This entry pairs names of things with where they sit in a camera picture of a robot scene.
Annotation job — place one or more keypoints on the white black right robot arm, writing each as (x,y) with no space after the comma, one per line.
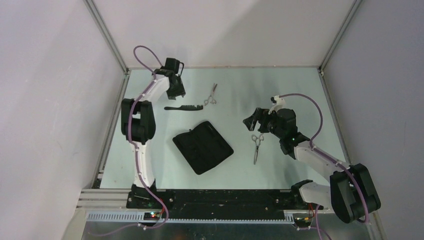
(351,192)

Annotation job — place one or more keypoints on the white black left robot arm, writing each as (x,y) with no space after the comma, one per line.
(138,123)

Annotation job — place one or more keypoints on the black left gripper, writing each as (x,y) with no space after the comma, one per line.
(179,91)

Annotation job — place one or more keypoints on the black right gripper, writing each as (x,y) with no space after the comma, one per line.
(262,115)

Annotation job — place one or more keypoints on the aluminium front frame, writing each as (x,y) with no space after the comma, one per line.
(109,205)

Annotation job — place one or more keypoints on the silver thinning scissors far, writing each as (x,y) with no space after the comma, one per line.
(210,99)

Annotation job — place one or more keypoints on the black zippered tool case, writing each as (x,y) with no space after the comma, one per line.
(203,147)

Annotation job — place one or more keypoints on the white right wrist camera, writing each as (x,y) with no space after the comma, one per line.
(278,103)

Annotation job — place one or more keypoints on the black handled styling comb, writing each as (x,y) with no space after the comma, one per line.
(197,107)

